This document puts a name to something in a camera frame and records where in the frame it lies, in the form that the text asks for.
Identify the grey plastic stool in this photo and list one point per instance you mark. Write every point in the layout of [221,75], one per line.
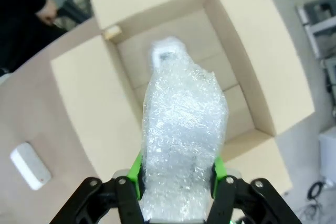
[73,3]

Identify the grey metal frame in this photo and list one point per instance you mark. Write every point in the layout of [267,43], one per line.
[319,24]

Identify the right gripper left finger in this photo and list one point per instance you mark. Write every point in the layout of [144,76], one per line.
[115,197]

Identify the person's left hand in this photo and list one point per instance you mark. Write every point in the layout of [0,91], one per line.
[48,10]

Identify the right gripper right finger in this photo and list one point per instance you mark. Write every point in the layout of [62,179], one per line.
[236,197]

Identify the open cardboard box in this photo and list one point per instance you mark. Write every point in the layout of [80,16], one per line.
[86,98]

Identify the plain bubble-wrapped clock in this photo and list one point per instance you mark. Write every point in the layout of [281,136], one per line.
[183,119]

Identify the unwrapped white clock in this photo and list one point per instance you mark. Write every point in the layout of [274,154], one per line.
[30,166]

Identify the person in black hoodie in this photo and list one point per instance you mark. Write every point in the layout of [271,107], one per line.
[18,24]

